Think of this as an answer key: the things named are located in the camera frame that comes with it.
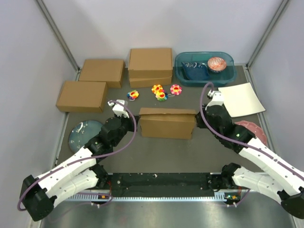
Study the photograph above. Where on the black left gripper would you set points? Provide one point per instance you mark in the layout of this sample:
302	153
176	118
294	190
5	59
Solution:
130	121

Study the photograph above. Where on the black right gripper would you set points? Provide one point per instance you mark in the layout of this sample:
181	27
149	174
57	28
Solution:
200	123

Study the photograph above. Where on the brown cardboard box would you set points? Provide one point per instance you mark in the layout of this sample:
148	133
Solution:
167	123

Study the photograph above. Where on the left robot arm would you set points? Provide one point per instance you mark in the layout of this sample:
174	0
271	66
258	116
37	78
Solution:
40	195

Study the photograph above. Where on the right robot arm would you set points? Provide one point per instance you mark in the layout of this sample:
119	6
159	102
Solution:
281	182

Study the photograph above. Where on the folded cardboard box back left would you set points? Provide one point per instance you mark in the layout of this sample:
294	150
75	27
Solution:
110	71

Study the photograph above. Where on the folded cardboard box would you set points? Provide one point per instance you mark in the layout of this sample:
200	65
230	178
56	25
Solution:
110	71
82	97

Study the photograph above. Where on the folded cardboard box front left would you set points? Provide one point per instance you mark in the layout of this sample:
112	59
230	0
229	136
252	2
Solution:
82	97

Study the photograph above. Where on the stacked cardboard box top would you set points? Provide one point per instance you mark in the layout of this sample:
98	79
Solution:
150	63

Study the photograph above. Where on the white square plate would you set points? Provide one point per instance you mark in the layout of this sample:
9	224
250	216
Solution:
241	100

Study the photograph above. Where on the blue flower plush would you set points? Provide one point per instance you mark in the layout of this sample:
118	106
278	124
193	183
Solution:
133	95

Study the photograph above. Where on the pink dotted plate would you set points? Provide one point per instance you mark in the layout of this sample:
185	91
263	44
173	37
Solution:
258	131

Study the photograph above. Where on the blue round plate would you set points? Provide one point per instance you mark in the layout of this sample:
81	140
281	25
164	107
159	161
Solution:
82	133

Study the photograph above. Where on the rainbow flower plush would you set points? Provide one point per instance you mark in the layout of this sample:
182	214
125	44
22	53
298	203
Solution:
162	95

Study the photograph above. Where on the orange flower plush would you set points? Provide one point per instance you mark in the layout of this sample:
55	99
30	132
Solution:
157	88

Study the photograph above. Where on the pink flower plush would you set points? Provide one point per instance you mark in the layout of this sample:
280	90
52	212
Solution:
175	89

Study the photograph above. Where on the blue patterned bowl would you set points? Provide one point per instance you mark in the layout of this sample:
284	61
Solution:
195	71

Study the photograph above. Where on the red patterned bowl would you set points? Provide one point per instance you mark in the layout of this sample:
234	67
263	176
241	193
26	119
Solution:
216	64

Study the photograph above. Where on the teal plastic bin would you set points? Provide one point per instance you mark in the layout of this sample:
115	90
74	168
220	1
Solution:
218	79

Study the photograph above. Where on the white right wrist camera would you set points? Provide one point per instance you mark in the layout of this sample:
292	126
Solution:
216	98

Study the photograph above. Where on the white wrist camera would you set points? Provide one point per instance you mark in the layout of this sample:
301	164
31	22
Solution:
216	98
119	110

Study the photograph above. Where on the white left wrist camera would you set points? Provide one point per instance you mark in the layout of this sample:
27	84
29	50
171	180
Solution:
119	110

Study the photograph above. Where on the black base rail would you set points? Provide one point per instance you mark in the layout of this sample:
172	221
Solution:
156	185

